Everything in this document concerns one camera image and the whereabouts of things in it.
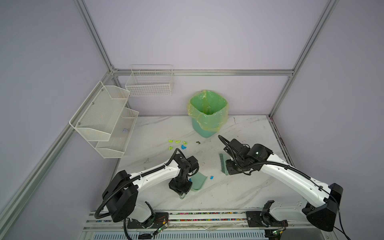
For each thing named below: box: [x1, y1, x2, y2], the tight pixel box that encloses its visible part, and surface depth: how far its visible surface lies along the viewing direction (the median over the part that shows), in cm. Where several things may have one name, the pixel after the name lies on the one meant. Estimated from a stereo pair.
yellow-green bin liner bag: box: [187, 90, 229, 132], surface depth 96 cm
